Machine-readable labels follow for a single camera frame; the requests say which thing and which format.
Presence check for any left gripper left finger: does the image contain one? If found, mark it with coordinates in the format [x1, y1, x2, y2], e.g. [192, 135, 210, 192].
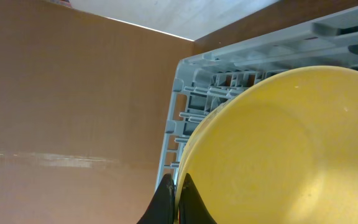
[137, 174, 175, 224]

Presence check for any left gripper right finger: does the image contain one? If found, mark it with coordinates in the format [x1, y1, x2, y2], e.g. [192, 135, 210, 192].
[178, 174, 216, 224]

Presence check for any yellow bowl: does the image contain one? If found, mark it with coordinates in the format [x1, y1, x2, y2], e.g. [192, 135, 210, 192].
[177, 66, 358, 223]

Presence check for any grey plastic dishwasher rack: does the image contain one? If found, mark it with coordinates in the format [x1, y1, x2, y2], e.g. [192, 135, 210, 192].
[157, 6, 358, 178]

